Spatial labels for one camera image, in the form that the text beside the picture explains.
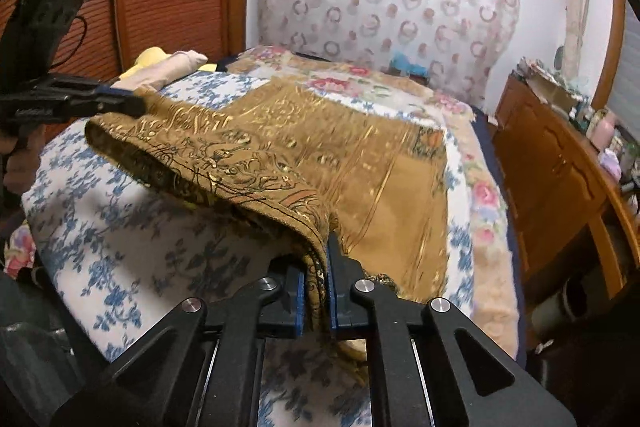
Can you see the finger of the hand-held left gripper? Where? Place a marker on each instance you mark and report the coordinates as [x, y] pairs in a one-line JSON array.
[[110, 107], [95, 88]]

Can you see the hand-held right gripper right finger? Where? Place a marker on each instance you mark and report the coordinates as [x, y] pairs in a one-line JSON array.
[[334, 302]]

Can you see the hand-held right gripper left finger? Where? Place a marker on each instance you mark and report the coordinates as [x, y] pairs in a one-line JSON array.
[[298, 307]]

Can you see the brown gold patterned shirt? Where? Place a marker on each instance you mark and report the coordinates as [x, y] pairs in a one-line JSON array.
[[300, 157]]

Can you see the person's left hand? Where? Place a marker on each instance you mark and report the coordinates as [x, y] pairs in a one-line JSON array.
[[22, 177]]

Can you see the beige pillow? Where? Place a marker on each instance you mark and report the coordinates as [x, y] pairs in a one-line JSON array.
[[165, 69]]

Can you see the blue floral bed sheet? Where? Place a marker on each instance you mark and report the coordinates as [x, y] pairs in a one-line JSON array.
[[125, 232]]

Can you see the pink floral blanket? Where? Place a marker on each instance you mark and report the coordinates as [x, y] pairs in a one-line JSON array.
[[480, 197]]

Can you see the grey slipper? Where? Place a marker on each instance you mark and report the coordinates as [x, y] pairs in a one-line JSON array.
[[560, 307]]

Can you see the teal bundle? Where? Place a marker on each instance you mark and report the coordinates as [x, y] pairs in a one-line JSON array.
[[407, 64]]

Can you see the wooden cabinet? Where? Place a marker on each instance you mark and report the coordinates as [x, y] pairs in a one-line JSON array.
[[560, 187]]

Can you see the cardboard box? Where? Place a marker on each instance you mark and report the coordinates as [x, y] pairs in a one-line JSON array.
[[550, 91]]

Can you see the purple cloth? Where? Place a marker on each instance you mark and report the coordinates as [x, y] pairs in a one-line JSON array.
[[612, 162]]

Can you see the pink bottle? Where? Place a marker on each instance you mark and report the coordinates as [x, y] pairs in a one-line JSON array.
[[603, 128]]

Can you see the grey window blind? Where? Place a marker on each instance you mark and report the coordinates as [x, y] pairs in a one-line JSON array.
[[627, 57]]

